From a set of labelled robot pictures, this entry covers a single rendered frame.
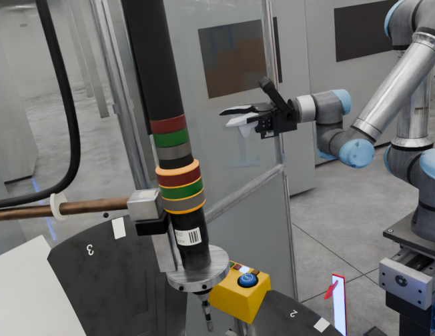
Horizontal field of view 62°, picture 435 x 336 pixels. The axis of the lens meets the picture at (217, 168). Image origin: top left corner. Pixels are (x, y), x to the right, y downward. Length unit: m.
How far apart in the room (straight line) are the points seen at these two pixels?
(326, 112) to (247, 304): 0.55
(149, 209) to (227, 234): 1.26
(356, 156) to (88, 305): 0.69
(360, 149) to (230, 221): 0.82
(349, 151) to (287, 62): 2.51
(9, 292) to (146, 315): 0.30
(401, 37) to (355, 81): 3.43
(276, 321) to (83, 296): 0.33
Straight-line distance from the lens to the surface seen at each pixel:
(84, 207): 0.40
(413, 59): 1.02
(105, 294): 0.57
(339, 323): 0.86
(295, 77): 3.46
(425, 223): 1.19
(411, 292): 1.16
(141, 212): 0.37
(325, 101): 1.05
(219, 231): 1.57
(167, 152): 0.34
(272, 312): 0.72
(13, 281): 0.76
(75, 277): 0.59
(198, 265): 0.39
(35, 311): 0.75
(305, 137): 3.62
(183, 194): 0.35
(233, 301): 0.98
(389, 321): 2.45
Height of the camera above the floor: 1.67
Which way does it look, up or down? 20 degrees down
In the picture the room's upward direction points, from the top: 9 degrees counter-clockwise
